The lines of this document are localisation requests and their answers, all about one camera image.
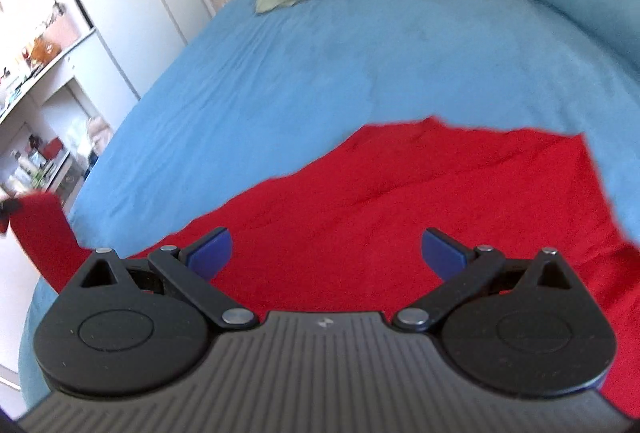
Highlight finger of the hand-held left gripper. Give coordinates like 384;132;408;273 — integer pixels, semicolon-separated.
0;197;22;237

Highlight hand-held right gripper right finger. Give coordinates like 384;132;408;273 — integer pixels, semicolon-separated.
392;227;581;333

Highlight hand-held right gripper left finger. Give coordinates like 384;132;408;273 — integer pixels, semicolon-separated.
67;227;259;329

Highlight red garment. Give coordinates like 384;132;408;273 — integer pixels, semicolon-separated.
9;116;640;420

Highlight white plastic bag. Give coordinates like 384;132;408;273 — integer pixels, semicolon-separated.
85;114;114;165

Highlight white shelf unit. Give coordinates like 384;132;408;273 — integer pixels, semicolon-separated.
0;26;143;214

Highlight pink box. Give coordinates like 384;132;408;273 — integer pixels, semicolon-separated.
42;16;81;55

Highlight bed with blue sheet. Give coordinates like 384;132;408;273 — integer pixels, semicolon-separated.
17;0;640;414

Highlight white wardrobe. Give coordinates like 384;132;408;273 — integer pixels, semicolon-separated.
40;0;217;103

